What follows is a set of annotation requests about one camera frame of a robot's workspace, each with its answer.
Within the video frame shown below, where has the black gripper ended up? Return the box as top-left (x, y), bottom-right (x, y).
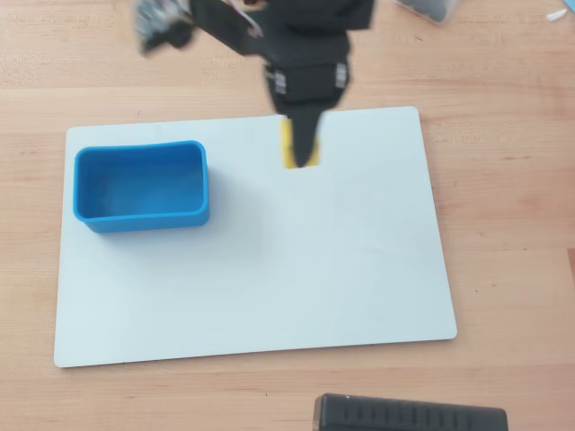
top-left (262, 55), bottom-right (354, 169)

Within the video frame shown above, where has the yellow cube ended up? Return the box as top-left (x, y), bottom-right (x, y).
top-left (279, 115), bottom-right (323, 171)

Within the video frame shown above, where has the white rectangular board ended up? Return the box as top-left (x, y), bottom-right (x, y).
top-left (53, 105), bottom-right (458, 369)

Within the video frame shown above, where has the blue rectangular bin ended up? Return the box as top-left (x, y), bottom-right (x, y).
top-left (73, 139), bottom-right (211, 234)

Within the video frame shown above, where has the dark object top right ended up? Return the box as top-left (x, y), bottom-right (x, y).
top-left (389, 0), bottom-right (460, 24)

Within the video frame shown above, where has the black ribbed device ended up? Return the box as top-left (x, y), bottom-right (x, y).
top-left (313, 392), bottom-right (509, 431)

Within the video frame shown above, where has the gripper-mounted camera board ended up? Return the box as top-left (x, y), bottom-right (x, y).
top-left (132, 0), bottom-right (201, 56)

